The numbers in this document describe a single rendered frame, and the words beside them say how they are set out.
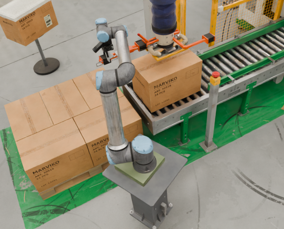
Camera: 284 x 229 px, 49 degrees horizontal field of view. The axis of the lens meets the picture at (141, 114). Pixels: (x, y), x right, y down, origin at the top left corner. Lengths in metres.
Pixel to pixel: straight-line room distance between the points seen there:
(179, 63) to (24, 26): 2.15
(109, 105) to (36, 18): 2.61
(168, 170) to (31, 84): 2.87
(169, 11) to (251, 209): 1.96
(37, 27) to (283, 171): 3.42
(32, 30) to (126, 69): 2.61
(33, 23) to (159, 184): 2.83
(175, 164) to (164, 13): 1.24
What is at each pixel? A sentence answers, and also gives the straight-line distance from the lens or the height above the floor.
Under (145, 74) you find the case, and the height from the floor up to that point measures 0.95.
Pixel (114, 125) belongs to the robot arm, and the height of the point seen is 1.28.
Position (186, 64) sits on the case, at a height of 0.95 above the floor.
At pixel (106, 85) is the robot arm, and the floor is 1.58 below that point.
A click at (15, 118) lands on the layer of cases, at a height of 0.54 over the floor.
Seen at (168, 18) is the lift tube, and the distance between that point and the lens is 2.78.
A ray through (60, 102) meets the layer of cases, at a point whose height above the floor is 0.54.
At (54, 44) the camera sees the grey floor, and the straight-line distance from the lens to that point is 5.49.
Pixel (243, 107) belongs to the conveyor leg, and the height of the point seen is 0.13.
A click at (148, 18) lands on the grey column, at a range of 4.06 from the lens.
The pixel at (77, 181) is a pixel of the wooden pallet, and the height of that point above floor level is 0.02.
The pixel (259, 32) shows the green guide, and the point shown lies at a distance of 4.22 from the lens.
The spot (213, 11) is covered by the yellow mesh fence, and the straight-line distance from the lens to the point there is 3.79.
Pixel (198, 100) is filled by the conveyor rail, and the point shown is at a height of 0.59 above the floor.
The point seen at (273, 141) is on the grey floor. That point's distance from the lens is 3.77.
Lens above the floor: 2.86
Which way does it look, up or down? 47 degrees down
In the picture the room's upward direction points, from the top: 7 degrees counter-clockwise
